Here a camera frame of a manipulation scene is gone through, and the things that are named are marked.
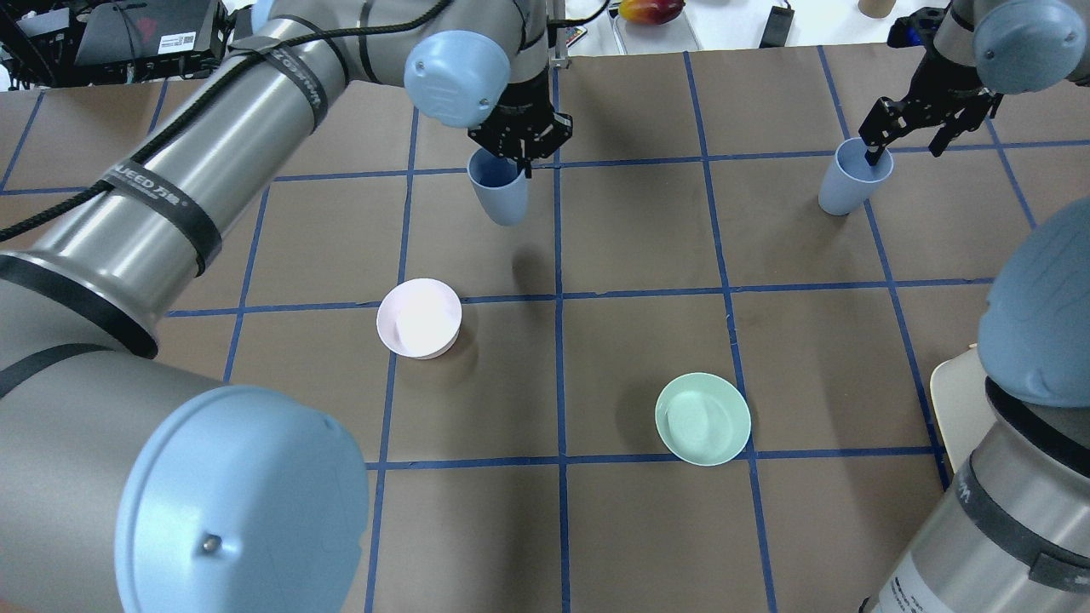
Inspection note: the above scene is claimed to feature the pink bowl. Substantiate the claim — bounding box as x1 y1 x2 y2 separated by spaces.
376 277 462 360

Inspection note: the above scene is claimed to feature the black computer box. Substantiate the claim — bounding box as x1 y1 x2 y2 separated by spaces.
3 1 235 87

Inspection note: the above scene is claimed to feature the mango fruit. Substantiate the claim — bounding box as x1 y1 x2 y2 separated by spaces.
617 0 686 25

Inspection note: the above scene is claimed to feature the white toaster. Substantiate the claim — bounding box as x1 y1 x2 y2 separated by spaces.
929 344 995 473

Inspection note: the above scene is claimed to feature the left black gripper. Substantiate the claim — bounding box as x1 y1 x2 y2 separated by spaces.
468 72 573 180

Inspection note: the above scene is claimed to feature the blue cup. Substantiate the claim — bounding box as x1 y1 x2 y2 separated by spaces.
818 137 895 216
467 148 529 226

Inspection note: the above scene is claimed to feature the mint green bowl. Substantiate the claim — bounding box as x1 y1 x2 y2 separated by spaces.
654 372 753 468

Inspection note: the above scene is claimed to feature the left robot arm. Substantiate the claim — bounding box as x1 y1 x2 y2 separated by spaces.
3 1 570 612

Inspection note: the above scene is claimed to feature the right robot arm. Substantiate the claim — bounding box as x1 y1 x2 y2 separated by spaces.
859 1 1089 612

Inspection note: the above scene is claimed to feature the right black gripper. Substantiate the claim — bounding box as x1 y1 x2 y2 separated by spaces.
858 45 1004 167

